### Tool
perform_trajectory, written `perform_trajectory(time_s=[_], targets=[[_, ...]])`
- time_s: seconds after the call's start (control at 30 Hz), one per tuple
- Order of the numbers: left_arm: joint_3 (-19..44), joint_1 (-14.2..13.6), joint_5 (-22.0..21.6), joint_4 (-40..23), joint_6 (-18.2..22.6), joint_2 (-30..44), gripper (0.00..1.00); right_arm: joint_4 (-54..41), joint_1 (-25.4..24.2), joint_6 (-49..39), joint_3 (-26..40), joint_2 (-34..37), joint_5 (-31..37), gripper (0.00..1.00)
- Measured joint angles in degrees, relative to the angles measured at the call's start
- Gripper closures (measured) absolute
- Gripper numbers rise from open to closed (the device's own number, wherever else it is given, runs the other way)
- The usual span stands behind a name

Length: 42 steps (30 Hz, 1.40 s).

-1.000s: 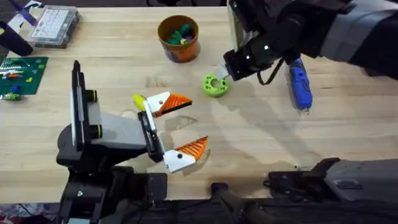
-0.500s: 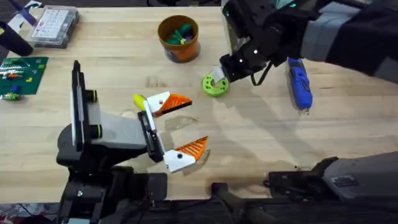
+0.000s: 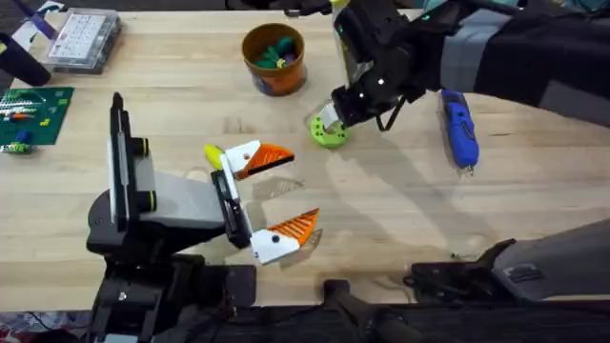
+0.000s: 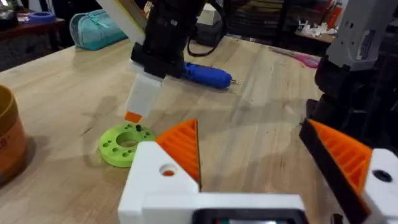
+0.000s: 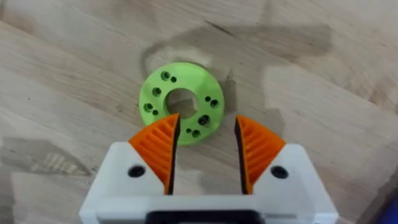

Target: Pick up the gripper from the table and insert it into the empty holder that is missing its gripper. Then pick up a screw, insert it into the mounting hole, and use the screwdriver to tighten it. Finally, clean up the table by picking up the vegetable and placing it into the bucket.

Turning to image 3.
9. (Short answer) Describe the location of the left wrist upright plate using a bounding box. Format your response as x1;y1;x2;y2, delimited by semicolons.
105;91;134;234

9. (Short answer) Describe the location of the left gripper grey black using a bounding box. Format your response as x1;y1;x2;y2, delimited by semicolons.
127;136;321;266

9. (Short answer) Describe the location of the green disc with holes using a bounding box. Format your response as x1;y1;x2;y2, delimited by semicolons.
308;113;352;150

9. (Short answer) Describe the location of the green board with blocks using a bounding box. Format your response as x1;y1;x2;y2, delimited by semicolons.
0;86;76;154

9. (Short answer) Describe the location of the dark cylindrical object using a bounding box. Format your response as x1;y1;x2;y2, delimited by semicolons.
0;31;52;88

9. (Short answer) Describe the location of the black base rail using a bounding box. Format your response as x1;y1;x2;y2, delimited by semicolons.
85;278;610;343

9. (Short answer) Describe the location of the orange tub with toys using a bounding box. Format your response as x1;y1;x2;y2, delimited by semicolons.
240;22;308;98

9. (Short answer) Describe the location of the blue electric screwdriver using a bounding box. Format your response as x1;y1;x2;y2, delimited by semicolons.
438;89;480;175

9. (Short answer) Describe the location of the clear plastic parts box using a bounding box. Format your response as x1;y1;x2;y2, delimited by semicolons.
45;7;123;75

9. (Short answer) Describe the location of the black cable loop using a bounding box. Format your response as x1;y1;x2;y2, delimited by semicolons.
375;94;409;133

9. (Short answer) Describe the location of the white packet with purple strip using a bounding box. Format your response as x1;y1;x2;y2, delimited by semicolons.
10;0;67;49

